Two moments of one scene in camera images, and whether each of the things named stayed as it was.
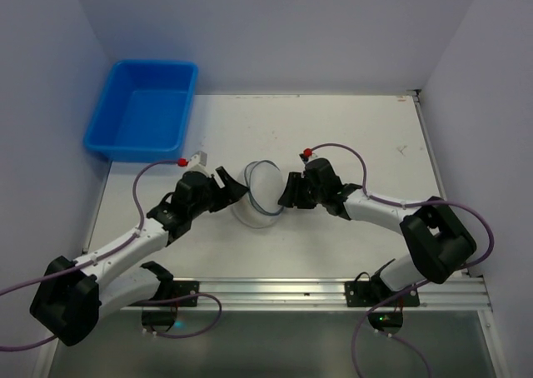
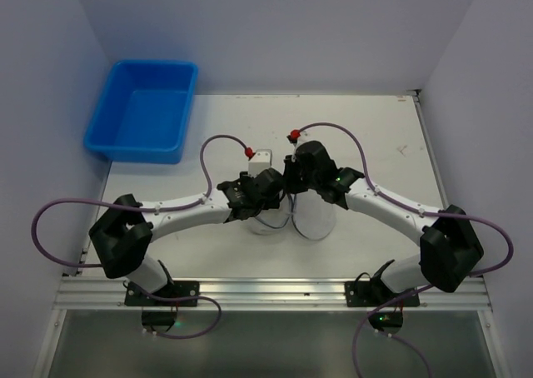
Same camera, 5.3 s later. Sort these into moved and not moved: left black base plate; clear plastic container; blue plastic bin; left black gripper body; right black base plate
Moved: left black gripper body; clear plastic container
Not moved: blue plastic bin; right black base plate; left black base plate
